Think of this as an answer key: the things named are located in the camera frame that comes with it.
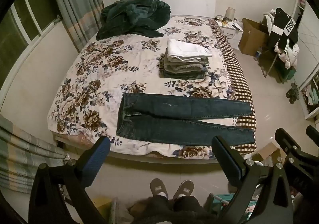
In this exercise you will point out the person's legs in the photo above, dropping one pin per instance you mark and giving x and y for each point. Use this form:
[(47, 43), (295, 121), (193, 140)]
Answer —
[(172, 211)]

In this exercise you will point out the floral bed sheet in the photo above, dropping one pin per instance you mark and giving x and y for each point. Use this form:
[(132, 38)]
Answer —
[(119, 64)]

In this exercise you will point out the cream table lamp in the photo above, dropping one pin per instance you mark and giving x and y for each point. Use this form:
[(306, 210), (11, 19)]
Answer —
[(230, 12)]

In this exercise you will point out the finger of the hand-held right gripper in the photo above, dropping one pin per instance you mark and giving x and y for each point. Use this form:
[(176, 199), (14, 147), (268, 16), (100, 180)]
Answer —
[(286, 140), (313, 133)]

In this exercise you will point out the dark green jacket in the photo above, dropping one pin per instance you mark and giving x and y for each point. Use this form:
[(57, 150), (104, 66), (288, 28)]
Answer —
[(132, 18)]

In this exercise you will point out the teal cloth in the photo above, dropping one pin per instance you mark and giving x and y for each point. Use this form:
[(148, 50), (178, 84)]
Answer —
[(313, 95)]

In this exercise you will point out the dark folded pants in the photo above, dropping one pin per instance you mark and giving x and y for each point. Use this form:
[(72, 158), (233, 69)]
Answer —
[(184, 74)]

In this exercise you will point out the grey folded pants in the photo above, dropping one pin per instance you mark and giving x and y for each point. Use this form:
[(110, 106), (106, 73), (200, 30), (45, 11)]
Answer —
[(184, 65)]

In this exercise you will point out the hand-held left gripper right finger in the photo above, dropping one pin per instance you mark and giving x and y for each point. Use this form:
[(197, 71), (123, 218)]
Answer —
[(225, 158)]

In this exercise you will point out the striped green curtain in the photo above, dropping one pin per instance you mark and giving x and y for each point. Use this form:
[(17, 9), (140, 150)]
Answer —
[(22, 154), (74, 2)]

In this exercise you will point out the chair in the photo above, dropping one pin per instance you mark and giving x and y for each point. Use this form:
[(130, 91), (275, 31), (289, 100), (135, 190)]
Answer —
[(270, 60)]

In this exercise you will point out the yellow bag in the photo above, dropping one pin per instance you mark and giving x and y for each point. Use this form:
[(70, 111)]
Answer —
[(102, 205)]

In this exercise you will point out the plastic water bottle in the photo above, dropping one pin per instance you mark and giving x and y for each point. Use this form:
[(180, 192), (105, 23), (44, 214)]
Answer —
[(258, 54)]

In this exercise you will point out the window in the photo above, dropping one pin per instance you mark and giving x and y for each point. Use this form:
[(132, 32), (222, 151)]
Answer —
[(25, 29)]

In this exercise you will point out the white padded jacket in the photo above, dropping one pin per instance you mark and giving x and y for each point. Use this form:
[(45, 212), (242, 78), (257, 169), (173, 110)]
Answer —
[(290, 57)]

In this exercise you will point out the black and white jacket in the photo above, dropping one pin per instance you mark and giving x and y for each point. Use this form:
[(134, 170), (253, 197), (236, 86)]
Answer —
[(284, 28)]

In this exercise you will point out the green box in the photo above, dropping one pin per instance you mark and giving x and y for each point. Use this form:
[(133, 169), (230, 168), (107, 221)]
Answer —
[(289, 74)]

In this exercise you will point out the grey slipper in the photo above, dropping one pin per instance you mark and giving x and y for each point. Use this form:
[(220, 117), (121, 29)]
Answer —
[(184, 189), (159, 188)]

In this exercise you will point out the brown checked bed sheet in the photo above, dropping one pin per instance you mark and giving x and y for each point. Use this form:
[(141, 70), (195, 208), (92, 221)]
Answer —
[(236, 74)]

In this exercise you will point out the blue jeans pants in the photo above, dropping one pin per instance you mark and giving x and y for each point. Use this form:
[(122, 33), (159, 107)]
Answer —
[(174, 124)]

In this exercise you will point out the white shelf unit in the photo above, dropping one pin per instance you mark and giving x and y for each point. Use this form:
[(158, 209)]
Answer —
[(310, 69)]

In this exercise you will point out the large cardboard box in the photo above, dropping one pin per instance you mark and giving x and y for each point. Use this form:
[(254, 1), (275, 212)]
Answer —
[(253, 37)]

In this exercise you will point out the white nightstand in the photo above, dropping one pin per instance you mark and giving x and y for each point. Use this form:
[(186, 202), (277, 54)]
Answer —
[(230, 33)]

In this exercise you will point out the small cardboard box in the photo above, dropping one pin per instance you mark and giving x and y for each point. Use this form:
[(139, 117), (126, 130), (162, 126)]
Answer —
[(270, 153)]

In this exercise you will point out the teal crate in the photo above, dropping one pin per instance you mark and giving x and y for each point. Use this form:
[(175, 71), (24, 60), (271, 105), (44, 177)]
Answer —
[(223, 201)]

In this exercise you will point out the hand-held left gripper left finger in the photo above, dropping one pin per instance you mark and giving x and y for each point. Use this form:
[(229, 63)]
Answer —
[(96, 159)]

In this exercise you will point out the dark slipper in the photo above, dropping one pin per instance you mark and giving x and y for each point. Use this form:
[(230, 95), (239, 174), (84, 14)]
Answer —
[(290, 93), (294, 98)]

